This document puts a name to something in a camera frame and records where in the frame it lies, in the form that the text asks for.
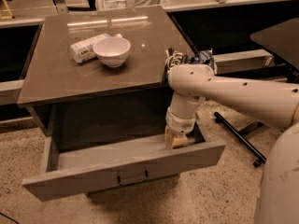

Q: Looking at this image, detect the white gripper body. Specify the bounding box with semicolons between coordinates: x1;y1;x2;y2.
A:
165;107;196;135

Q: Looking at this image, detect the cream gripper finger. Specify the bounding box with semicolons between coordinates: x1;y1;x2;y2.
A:
171;134;188;148
164;125;172;149

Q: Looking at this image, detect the grey top drawer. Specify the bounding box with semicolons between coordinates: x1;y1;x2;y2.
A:
22;125;225;202

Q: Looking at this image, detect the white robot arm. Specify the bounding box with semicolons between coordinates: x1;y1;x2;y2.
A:
165;64;299;224

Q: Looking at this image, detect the grey drawer cabinet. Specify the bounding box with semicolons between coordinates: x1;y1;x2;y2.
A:
17;6;205;198

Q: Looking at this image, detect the dark round table top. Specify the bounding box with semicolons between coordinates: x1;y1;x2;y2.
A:
250;18;299;69

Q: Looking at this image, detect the blue chip bag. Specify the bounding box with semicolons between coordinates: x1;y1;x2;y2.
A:
162;48;218;81

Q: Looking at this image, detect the black table base bar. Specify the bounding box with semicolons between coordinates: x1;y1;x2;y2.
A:
214;112;266;167

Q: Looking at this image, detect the white ceramic bowl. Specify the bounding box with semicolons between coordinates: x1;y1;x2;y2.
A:
93;36;131;68

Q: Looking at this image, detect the white plastic bottle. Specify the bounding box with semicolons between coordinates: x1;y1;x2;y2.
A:
70;34;110;63

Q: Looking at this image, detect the clear plastic bin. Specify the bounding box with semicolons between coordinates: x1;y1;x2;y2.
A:
96;0;169;10

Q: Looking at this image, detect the yellow wooden object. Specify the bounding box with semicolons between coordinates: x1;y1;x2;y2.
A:
0;0;14;20

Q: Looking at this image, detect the black cable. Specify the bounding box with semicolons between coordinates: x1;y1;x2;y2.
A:
0;212;20;224

